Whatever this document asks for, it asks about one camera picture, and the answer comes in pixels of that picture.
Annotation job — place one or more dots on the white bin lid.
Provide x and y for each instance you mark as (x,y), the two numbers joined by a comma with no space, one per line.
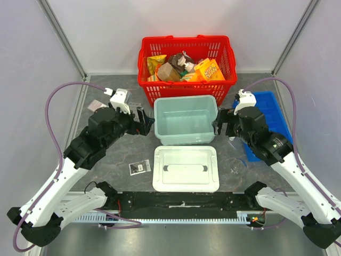
(185,169)

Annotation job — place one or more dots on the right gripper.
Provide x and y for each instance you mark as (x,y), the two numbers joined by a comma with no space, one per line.
(228,123)

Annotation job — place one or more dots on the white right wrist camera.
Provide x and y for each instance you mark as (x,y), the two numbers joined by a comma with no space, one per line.
(246,99)

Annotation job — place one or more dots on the white pump bottle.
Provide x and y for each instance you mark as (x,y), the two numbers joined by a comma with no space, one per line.
(188,66)

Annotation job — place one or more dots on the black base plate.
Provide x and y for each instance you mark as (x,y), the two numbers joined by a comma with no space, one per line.
(162,205)

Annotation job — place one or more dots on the blue compartment tray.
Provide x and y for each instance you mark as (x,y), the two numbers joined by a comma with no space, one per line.
(269,117)

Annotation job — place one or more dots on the clear test tube rack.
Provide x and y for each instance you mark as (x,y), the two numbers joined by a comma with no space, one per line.
(133,105)

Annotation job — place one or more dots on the black powder sachet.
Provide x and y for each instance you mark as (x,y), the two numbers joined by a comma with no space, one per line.
(139,167)

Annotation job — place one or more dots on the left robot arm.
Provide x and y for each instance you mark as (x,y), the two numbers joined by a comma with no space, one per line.
(43,217)

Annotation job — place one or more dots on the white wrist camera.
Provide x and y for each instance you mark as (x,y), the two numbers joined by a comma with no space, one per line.
(246,99)
(119,99)

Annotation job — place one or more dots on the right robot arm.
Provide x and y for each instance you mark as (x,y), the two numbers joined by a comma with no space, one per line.
(319,215)

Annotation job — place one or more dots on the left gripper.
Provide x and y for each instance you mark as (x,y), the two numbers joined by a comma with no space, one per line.
(137,127)

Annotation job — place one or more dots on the light teal plastic bin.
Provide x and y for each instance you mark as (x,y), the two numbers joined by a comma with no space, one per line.
(185,120)

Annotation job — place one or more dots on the yellow snack bag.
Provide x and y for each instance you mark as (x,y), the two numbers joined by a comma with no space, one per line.
(154,61)

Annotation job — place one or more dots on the slotted cable duct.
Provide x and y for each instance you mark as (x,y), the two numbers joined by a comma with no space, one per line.
(97,217)

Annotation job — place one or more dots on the orange Scrub Daddy box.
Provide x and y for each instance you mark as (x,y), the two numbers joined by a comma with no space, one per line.
(208,70)

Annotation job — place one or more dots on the brown cardboard box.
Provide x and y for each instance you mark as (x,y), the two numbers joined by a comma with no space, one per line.
(167,73)

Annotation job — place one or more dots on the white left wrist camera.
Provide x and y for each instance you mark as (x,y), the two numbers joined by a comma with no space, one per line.
(119,99)

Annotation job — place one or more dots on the red plastic shopping basket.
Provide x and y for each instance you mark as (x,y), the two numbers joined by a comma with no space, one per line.
(199,47)

